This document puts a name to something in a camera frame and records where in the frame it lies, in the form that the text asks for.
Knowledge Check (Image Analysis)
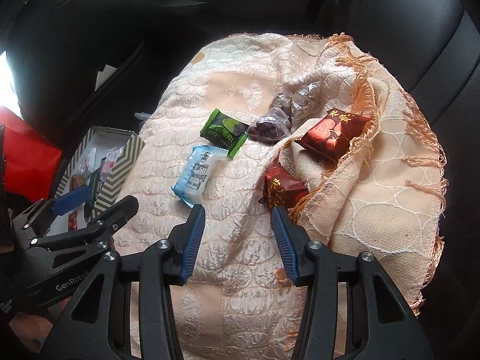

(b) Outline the red Golden Crown snack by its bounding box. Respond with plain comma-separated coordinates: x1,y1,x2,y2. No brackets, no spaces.
67,211,78,232

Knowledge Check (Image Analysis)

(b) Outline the light blue snack packet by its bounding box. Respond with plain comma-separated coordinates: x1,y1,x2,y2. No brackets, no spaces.
172,145,228,207

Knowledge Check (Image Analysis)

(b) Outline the green black snack packet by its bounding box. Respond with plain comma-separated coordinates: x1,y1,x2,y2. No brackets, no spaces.
200,109,249,158

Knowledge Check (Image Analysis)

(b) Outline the dark green snack packet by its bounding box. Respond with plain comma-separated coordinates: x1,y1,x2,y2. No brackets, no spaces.
83,168,103,223

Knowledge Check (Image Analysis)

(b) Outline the person left hand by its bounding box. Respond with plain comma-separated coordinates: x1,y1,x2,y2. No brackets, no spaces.
9,297,71,353

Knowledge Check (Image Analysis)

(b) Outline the brown cookie clear packet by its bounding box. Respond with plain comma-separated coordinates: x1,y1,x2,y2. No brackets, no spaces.
69,174,86,191

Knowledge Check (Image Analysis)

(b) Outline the red bag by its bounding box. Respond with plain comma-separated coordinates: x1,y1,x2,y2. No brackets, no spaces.
0,106,62,203

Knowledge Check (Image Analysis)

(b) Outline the pink white snack packet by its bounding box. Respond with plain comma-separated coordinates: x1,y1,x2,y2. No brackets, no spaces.
78,147,97,177

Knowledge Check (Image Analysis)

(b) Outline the strawberry white snack packet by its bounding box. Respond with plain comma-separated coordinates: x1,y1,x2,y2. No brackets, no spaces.
101,146,125,176

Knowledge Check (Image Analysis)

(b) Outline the striped white cardboard box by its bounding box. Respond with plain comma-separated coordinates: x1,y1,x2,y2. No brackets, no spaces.
46,126,144,236

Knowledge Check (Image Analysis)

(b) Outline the grey plastic bag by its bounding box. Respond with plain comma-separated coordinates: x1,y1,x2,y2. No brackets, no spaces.
134,112,151,121

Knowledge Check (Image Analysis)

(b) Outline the red candy lower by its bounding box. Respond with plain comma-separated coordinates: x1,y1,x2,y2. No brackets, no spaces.
259,163,308,211

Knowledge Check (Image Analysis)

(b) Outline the red candy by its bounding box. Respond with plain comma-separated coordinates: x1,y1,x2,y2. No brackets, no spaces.
296,108,369,162
259,163,308,211

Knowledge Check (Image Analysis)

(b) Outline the white paper in pocket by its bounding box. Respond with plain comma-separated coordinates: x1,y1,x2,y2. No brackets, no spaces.
95,64,117,90

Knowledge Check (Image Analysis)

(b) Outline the black front car seat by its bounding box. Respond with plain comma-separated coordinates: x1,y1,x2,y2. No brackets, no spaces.
5,0,181,147

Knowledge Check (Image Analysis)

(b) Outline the black car seat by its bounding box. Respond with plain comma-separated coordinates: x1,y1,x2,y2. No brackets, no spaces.
5,0,181,147
318,0,480,308

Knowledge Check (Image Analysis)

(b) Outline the red candy upper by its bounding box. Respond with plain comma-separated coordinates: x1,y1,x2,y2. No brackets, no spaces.
296,108,369,162

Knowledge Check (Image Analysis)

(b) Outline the peach embroidered cloth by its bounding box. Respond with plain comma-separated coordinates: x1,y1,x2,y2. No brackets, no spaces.
115,33,447,359

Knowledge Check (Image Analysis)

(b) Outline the clear wrapped dark candy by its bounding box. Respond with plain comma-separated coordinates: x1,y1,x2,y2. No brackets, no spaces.
247,107,291,144

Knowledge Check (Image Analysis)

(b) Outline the clear wrapped candy right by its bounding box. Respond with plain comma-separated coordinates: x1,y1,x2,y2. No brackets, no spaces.
291,81,321,120

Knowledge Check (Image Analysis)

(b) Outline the clear wrapped candy left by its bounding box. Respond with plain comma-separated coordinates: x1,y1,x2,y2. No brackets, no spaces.
270,91,292,116

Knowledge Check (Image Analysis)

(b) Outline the black rear car seat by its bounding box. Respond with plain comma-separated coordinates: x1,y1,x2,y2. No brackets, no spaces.
318,0,480,308

